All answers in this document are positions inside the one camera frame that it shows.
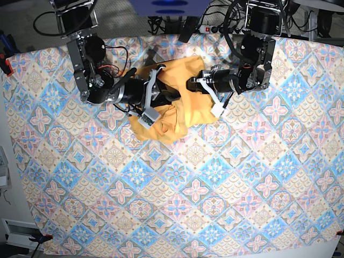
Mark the white box left lower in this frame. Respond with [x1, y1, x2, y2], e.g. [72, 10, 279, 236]
[1, 218, 40, 250]

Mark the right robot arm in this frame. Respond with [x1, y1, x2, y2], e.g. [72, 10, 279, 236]
[51, 1, 181, 110]

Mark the black mount post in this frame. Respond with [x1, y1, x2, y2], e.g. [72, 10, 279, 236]
[178, 16, 200, 43]

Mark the red clamp left upper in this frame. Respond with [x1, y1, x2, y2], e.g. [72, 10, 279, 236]
[0, 53, 13, 77]

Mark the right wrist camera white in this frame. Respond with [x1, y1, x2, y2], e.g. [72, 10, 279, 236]
[138, 107, 161, 130]

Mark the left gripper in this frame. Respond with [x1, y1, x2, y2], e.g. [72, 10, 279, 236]
[186, 69, 239, 93]

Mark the white power strip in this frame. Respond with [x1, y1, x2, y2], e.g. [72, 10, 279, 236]
[199, 25, 223, 34]

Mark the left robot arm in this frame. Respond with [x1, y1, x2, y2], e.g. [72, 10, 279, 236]
[186, 1, 285, 94]

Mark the grey camera mount plate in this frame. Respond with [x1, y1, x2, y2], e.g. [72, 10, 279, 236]
[130, 0, 210, 17]

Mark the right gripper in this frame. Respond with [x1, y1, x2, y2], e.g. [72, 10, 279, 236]
[118, 78, 180, 108]

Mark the patterned blue tablecloth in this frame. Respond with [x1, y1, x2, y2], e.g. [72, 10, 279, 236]
[1, 39, 343, 257]

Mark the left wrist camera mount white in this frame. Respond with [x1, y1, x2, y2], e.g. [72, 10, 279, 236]
[196, 78, 225, 118]

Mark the yellow T-shirt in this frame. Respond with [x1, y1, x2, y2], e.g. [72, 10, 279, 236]
[128, 56, 218, 144]

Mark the blue handled tool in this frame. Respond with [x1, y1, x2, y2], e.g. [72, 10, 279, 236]
[0, 30, 20, 56]

